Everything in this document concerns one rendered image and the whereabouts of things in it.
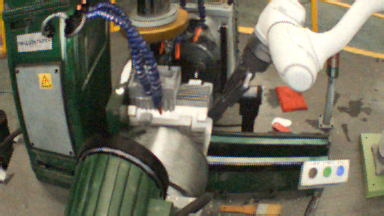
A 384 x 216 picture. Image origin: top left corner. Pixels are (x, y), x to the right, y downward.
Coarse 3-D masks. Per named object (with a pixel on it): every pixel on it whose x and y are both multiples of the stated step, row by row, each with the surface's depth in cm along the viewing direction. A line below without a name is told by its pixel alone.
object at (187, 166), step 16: (128, 128) 122; (144, 128) 120; (160, 128) 120; (144, 144) 115; (160, 144) 116; (176, 144) 118; (192, 144) 121; (160, 160) 112; (176, 160) 114; (192, 160) 118; (176, 176) 111; (192, 176) 115; (176, 192) 109; (192, 192) 111
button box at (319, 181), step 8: (328, 160) 119; (336, 160) 119; (344, 160) 118; (304, 168) 119; (320, 168) 119; (336, 168) 118; (344, 168) 117; (304, 176) 119; (320, 176) 118; (328, 176) 117; (336, 176) 117; (344, 176) 117; (304, 184) 118; (312, 184) 117; (320, 184) 117; (328, 184) 118; (336, 184) 118
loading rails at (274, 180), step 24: (216, 144) 154; (240, 144) 153; (264, 144) 152; (288, 144) 151; (312, 144) 150; (216, 168) 146; (240, 168) 145; (264, 168) 144; (288, 168) 144; (216, 192) 150; (240, 192) 152; (312, 192) 145
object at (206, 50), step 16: (192, 16) 165; (208, 16) 169; (192, 32) 155; (208, 32) 159; (160, 48) 159; (192, 48) 157; (208, 48) 157; (160, 64) 159; (176, 64) 161; (192, 64) 161; (208, 64) 160; (208, 80) 163
